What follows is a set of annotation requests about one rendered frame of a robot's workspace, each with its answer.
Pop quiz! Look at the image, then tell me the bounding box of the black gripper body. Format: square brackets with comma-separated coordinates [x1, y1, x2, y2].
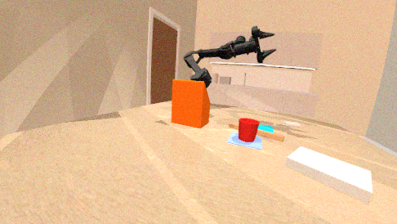
[243, 26, 263, 63]

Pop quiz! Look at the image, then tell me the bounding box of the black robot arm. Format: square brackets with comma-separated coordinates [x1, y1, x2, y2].
[183, 35, 245, 88]

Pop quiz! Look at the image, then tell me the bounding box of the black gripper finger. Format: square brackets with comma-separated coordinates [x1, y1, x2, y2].
[262, 48, 276, 60]
[258, 29, 275, 39]

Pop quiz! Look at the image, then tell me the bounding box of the white flat slab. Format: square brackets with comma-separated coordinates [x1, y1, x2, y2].
[285, 147, 372, 203]

